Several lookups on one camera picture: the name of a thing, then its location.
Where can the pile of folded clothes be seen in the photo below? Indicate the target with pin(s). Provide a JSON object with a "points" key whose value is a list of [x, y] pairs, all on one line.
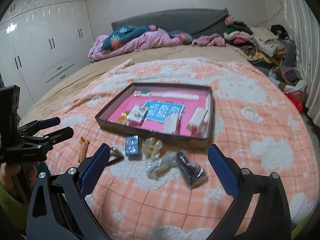
{"points": [[259, 46]]}

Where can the grey headboard cover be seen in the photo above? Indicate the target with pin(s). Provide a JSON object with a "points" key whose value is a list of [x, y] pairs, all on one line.
{"points": [[195, 21]]}

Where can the white earring card packet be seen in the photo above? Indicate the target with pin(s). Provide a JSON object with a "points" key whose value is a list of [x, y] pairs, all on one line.
{"points": [[171, 122]]}

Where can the red plastic container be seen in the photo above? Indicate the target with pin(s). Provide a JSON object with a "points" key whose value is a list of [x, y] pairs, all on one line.
{"points": [[297, 104]]}

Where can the white wardrobe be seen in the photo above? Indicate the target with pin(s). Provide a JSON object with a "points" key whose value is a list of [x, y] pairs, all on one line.
{"points": [[42, 43]]}

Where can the blue jewelry box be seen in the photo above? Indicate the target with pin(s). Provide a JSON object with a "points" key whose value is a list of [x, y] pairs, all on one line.
{"points": [[132, 146]]}

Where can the black beads in bag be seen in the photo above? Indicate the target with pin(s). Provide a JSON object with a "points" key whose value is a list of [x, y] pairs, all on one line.
{"points": [[192, 174]]}

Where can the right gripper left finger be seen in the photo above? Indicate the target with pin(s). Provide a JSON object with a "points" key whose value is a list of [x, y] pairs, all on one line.
{"points": [[58, 209]]}

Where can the white card with earrings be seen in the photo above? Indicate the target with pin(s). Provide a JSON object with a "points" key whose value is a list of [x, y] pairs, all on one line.
{"points": [[137, 114]]}

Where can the pink fuzzy garment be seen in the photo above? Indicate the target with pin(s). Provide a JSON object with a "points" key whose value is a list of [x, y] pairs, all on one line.
{"points": [[208, 41]]}

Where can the pink book with blue label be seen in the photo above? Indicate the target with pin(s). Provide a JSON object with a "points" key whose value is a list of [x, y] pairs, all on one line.
{"points": [[160, 104]]}

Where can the clear bag with trinkets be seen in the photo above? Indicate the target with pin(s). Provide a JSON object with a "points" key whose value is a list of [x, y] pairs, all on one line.
{"points": [[157, 167]]}

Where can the teal floral pillow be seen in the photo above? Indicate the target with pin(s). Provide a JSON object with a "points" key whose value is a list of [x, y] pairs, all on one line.
{"points": [[125, 34]]}

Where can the brown cardboard tray box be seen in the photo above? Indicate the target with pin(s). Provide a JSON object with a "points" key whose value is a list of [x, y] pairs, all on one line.
{"points": [[197, 142]]}

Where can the white comb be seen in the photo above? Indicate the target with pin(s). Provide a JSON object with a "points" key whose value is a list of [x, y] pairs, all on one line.
{"points": [[197, 119]]}

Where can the pink quilt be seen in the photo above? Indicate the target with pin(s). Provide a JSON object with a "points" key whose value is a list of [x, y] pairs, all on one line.
{"points": [[149, 40]]}

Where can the person's left hand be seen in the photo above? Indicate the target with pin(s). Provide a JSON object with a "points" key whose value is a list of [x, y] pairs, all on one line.
{"points": [[9, 171]]}

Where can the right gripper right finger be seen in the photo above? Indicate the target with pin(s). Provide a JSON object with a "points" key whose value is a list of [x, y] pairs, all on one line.
{"points": [[271, 217]]}

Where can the peach checked fleece blanket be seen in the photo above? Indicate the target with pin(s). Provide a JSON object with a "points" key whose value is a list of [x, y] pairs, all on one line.
{"points": [[254, 123]]}

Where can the tan bed sheet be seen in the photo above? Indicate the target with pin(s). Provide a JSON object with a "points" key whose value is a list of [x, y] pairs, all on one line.
{"points": [[100, 67]]}

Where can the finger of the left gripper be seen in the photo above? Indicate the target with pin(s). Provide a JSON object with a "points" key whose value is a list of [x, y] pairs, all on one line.
{"points": [[53, 138], [37, 125]]}

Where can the cream striped curtain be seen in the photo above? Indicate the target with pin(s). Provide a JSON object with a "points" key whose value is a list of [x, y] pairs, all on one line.
{"points": [[303, 28]]}

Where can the bag of clothes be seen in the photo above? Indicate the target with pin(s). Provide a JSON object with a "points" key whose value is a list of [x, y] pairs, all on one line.
{"points": [[289, 81]]}

